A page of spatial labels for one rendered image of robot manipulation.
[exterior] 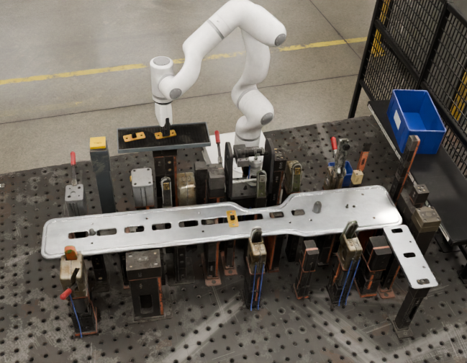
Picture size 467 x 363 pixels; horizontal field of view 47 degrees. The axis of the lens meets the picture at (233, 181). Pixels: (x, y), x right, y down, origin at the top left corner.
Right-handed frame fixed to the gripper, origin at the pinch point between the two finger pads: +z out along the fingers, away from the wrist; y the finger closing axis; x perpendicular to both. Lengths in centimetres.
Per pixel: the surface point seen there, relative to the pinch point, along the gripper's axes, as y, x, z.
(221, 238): 45.2, 9.3, 18.9
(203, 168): 16.8, 10.8, 8.8
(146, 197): 20.9, -13.4, 14.4
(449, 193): 53, 105, 16
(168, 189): 21.7, -4.9, 11.4
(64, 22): -328, -20, 119
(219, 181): 21.8, 16.2, 12.9
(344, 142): 29, 65, -2
